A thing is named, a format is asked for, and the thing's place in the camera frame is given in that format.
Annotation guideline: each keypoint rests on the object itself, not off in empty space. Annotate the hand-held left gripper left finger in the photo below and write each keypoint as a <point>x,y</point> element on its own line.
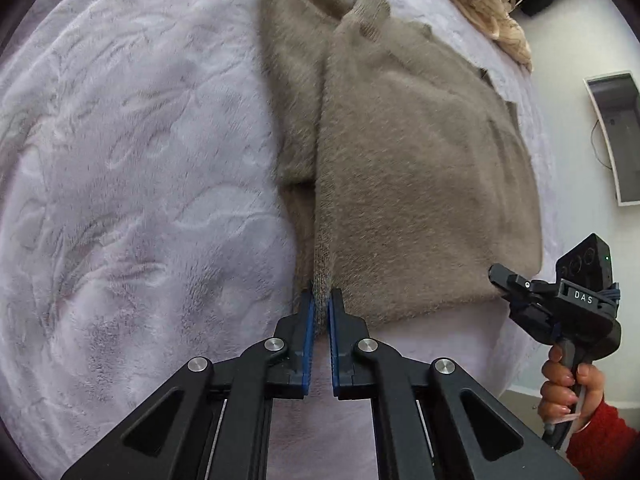
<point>308,332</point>

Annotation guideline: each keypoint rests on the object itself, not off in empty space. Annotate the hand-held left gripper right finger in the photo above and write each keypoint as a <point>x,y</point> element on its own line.
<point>334,340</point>

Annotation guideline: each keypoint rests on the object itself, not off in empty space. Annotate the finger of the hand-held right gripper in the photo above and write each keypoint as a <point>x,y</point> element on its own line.
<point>515,280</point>
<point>532,317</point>

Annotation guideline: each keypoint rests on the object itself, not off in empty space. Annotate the olive-brown knit sweater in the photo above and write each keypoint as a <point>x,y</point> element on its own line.
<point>425,160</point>

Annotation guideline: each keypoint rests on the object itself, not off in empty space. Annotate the person's right forearm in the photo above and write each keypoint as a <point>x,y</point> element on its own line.
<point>607,440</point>

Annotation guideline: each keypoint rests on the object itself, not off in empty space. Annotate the person's right hand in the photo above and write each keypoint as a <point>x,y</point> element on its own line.
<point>590,385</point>

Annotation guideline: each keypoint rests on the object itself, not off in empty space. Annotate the lavender embossed blanket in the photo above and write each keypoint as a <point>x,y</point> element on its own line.
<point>150,185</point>

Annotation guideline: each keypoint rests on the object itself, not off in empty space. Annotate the cream striped garment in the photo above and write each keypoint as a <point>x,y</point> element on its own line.
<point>492,15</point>

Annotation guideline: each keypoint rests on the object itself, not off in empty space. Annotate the grey wall-mounted panel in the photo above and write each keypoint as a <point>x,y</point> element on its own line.
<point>617,130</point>

